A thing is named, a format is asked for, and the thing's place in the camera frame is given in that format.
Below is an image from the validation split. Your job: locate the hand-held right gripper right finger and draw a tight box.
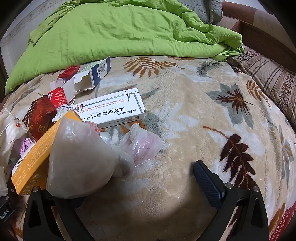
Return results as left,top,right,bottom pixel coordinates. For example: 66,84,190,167
193,160,270,241

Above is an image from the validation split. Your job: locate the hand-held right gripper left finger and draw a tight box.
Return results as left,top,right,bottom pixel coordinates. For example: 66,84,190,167
23,185,93,241

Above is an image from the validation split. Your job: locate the translucent white plastic bag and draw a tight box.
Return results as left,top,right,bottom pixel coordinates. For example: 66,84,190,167
46,115,136,200

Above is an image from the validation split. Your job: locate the red mesh basket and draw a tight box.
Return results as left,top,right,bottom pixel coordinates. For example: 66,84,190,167
274,205,296,241

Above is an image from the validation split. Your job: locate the dark red rose wrapper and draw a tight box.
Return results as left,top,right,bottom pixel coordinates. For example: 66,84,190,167
28,94,58,142

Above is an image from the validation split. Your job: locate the red packet with white text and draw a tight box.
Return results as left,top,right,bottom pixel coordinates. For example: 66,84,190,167
47,79,70,108

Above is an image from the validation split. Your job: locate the orange box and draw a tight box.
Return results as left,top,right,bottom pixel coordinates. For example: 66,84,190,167
11,111,86,195

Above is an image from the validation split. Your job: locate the crumpled pink paper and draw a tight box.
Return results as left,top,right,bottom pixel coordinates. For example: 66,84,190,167
20,137,35,156

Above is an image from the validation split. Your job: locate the white plastic bag orange logo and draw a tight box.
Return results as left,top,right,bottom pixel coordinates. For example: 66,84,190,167
0,108,30,167

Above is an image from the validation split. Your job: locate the pink plastic bag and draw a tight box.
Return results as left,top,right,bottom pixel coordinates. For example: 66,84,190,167
117,124,163,166

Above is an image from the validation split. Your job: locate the leaf print blanket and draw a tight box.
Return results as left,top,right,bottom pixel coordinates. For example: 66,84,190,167
0,54,296,241

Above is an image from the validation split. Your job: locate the small white sachet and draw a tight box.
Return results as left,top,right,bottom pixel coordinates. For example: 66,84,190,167
54,104,71,121

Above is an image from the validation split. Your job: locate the large white medicine box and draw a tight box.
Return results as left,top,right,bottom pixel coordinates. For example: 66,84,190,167
52,88,147,129

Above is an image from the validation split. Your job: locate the striped brown pillow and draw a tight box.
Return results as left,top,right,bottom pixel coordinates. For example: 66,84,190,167
227,45,296,126

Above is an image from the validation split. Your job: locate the crumpled red white wrapper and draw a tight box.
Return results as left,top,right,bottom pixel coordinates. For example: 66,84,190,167
57,65,81,81

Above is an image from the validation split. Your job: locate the open white blue box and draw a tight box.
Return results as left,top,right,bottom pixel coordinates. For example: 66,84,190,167
62,57,111,95

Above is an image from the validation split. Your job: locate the brown wooden bed board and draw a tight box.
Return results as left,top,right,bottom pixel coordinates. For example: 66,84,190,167
238,20,296,78

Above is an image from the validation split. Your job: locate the grey quilted pillow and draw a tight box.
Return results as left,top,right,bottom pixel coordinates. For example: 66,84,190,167
194,0,223,25

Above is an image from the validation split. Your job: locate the brown padded headboard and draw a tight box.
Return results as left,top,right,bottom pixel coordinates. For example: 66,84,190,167
218,0,280,27

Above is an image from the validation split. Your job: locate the green quilt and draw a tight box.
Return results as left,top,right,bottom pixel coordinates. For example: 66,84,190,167
5,0,244,94

